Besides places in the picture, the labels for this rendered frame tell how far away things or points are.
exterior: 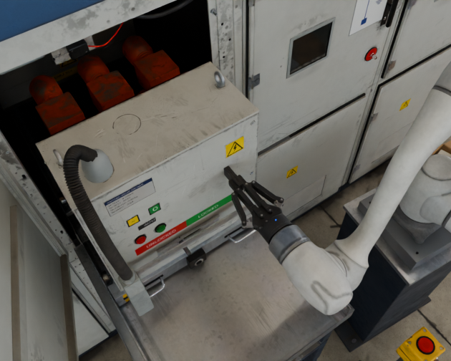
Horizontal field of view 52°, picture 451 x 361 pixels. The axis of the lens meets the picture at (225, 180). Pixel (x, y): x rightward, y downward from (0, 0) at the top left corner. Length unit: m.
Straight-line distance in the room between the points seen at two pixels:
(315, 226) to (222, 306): 1.22
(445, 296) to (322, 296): 1.58
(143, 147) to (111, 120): 0.12
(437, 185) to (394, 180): 0.46
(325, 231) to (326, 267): 1.52
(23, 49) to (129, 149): 0.30
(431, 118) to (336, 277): 0.38
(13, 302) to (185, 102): 0.61
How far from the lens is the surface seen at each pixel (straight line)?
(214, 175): 1.21
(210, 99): 1.16
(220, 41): 1.31
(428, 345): 1.45
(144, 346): 1.44
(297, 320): 1.45
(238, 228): 1.50
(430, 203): 1.54
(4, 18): 1.00
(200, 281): 1.49
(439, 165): 1.53
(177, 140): 1.08
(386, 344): 2.39
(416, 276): 1.69
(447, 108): 1.03
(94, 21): 1.09
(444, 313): 2.53
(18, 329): 1.12
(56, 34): 1.08
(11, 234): 1.24
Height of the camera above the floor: 2.21
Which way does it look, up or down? 55 degrees down
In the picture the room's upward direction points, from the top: 3 degrees counter-clockwise
